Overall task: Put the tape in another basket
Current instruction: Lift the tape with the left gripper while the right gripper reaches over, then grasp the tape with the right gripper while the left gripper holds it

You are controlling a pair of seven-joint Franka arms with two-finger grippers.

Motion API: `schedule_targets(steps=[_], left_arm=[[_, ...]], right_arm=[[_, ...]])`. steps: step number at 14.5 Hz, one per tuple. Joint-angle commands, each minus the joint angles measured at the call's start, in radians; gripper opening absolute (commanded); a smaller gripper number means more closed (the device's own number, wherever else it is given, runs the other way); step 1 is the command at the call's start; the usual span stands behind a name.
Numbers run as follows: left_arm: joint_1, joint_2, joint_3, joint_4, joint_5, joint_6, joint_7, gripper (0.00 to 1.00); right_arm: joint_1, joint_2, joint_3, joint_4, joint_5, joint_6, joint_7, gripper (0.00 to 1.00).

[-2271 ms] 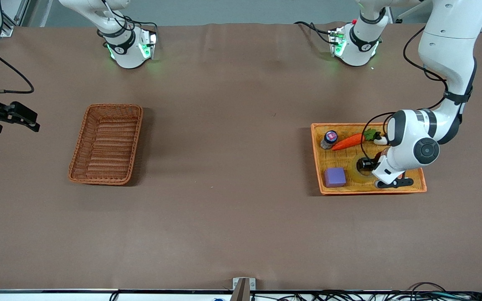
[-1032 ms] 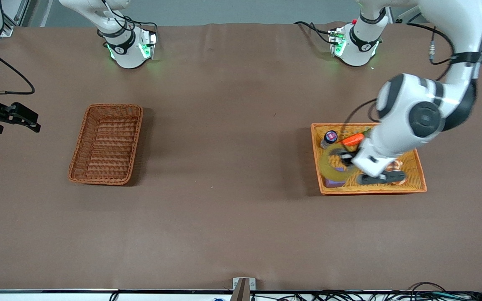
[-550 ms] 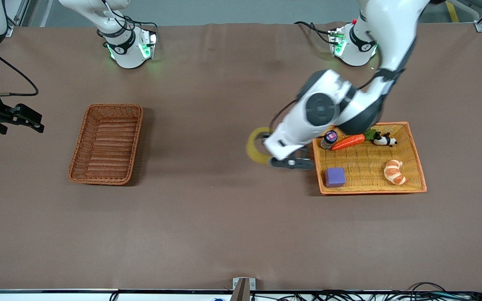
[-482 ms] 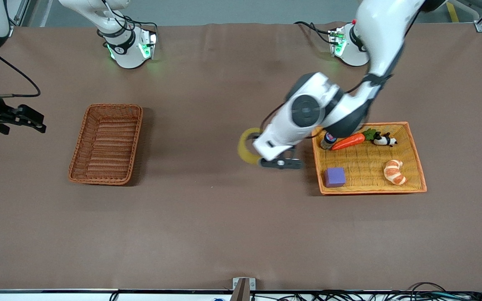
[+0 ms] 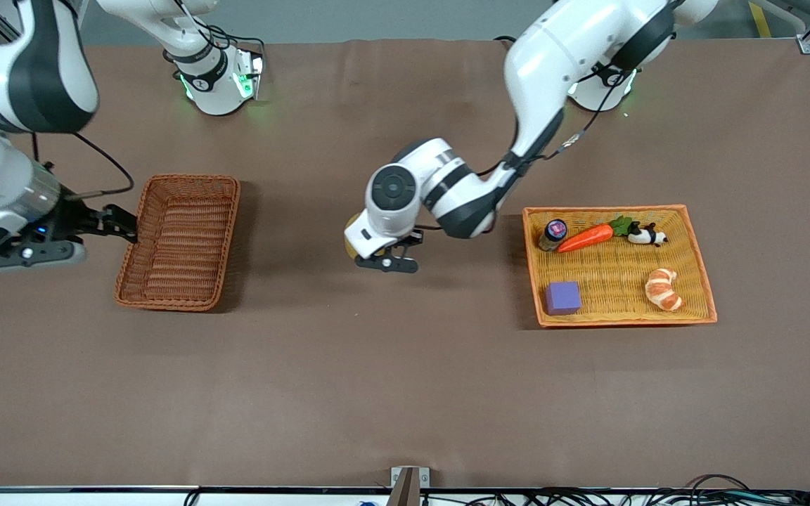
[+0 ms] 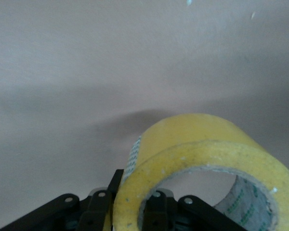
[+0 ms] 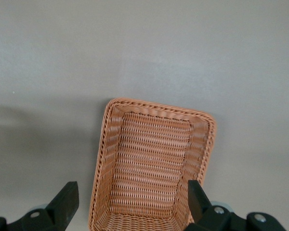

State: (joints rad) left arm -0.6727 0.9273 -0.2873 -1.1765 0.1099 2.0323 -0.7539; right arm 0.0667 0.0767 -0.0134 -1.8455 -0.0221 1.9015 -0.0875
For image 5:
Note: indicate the brown table cover sheet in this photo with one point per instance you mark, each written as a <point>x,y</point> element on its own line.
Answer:
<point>377,386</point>

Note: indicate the brown wicker basket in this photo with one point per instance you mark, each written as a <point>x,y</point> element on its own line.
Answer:
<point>180,246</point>

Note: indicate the toy panda figure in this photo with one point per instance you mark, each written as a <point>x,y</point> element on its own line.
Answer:
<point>647,237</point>

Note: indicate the yellowish packing tape roll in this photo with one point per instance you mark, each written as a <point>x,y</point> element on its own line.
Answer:
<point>352,239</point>

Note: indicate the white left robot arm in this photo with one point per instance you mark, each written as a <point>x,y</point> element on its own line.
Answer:
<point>553,56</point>

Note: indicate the toy croissant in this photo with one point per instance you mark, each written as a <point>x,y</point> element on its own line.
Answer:
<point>664,292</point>

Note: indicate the small bottle blue lid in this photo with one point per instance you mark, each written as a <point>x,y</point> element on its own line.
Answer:
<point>554,232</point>

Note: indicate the orange toy carrot green leaves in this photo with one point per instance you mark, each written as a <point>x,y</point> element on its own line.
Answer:
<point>584,239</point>

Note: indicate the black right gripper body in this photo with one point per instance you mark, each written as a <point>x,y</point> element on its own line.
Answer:
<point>75,219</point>

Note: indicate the purple foam cube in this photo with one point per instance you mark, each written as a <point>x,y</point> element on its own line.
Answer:
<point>563,299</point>

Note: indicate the yellow wicker basket orange rim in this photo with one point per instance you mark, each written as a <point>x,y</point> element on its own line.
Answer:
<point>616,281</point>

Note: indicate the metal bracket at table edge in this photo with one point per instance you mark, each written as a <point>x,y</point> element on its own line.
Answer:
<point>425,478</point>

